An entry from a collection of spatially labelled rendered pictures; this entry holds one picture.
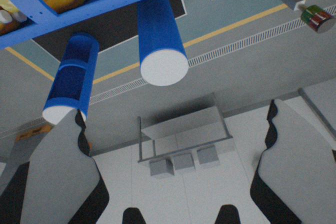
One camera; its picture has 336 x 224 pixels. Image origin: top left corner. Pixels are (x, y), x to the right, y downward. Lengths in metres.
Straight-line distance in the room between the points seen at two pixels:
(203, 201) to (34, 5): 3.38
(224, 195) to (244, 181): 0.42
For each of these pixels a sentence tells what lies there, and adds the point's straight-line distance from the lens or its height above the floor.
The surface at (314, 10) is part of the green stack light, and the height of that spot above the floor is 1.19.
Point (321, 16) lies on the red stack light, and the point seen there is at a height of 1.23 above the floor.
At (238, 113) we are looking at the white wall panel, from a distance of 3.82.
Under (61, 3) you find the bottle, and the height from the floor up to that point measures 1.14.
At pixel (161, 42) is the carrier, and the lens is 0.93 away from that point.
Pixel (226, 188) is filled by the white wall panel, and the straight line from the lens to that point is 3.45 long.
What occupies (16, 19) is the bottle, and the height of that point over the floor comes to 1.06.
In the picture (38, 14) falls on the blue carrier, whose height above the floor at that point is 1.23.
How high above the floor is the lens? 1.73
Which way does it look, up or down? 36 degrees down
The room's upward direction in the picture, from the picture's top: 170 degrees clockwise
